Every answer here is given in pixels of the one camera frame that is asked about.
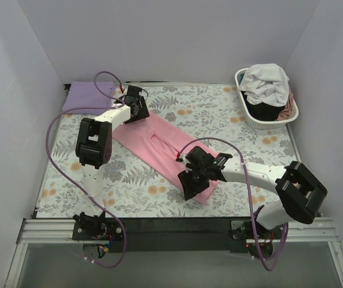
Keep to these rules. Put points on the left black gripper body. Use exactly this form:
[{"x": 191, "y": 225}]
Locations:
[{"x": 139, "y": 111}]

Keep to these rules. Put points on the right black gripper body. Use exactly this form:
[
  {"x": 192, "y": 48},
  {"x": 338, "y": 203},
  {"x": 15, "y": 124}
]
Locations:
[{"x": 193, "y": 182}]

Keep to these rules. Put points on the brown garment in basket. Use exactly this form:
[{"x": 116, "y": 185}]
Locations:
[{"x": 288, "y": 110}]

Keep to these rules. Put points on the white laundry basket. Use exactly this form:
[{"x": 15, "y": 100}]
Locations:
[{"x": 255, "y": 123}]

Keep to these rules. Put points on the pink t shirt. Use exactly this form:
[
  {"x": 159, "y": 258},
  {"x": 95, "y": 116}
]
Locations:
[{"x": 156, "y": 142}]

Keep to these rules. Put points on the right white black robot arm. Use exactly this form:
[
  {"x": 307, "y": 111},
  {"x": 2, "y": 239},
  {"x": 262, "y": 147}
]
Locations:
[{"x": 300, "y": 193}]

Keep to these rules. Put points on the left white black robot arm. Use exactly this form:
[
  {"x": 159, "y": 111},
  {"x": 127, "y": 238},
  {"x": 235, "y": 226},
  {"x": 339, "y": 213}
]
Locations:
[{"x": 94, "y": 149}]

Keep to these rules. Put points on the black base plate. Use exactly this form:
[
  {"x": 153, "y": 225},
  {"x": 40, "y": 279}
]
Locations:
[{"x": 232, "y": 234}]

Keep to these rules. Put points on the floral table cloth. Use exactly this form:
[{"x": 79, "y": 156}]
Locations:
[{"x": 133, "y": 189}]

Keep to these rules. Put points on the white t shirt in basket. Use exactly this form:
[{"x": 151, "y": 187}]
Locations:
[{"x": 267, "y": 84}]

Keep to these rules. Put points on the black garment in basket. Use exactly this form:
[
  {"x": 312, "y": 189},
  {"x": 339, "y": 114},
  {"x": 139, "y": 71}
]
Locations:
[{"x": 262, "y": 111}]

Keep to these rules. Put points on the folded purple t shirt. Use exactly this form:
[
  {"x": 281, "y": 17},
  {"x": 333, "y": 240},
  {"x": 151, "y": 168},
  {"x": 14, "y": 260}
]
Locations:
[{"x": 84, "y": 98}]

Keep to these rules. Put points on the aluminium frame rail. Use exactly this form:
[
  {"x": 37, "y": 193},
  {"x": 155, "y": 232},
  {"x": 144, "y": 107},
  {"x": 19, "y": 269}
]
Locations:
[{"x": 46, "y": 256}]

